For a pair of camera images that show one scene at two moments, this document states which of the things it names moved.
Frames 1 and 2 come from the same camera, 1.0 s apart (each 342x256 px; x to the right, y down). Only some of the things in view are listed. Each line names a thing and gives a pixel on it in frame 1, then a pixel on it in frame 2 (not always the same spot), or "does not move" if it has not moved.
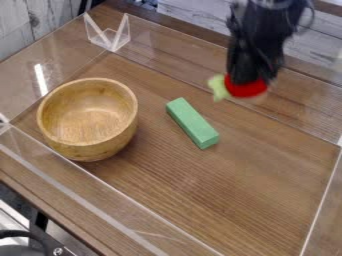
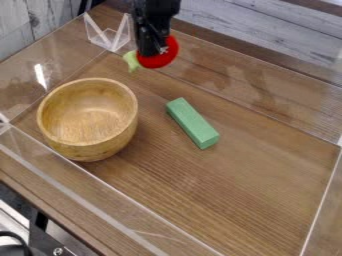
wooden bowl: (87, 117) does not move
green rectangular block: (199, 129) does not move
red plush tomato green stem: (224, 87) -> (154, 61)
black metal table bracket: (53, 247) does not move
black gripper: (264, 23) -> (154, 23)
